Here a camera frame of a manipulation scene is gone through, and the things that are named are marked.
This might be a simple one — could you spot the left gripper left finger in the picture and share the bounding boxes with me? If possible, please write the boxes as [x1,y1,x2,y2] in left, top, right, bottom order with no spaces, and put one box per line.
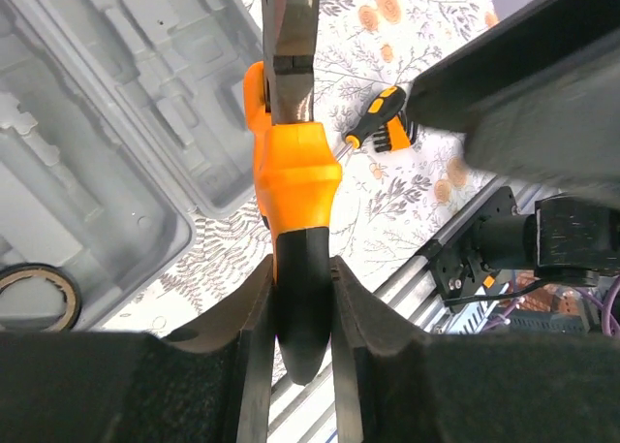
[1,258,274,442]

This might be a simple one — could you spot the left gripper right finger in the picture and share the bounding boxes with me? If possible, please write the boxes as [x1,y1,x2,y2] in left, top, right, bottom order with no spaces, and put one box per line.
[331,257,619,442]

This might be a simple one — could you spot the black electrical tape roll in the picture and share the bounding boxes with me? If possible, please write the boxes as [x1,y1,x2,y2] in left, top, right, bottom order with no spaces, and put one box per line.
[1,263,82,332]

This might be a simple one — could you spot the orange handled pliers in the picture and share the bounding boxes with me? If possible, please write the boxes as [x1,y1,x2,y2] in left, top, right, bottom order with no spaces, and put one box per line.
[243,0,342,385]

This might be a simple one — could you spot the grey plastic tool case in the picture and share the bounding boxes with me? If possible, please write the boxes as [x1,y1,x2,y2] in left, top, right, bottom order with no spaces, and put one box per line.
[1,0,261,330]

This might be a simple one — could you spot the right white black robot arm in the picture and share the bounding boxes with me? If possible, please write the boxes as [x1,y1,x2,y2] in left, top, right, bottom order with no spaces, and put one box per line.
[406,0,619,283]

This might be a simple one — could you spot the floral table mat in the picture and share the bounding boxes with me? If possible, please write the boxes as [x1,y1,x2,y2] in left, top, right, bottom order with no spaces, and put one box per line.
[107,0,497,335]

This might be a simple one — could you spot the black hex key set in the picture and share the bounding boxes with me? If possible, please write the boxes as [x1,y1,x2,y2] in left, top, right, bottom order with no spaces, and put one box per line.
[372,111,419,153]

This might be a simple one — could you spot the aluminium mounting rail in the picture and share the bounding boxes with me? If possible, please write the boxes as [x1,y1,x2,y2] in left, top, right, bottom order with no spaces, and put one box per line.
[267,178,554,442]

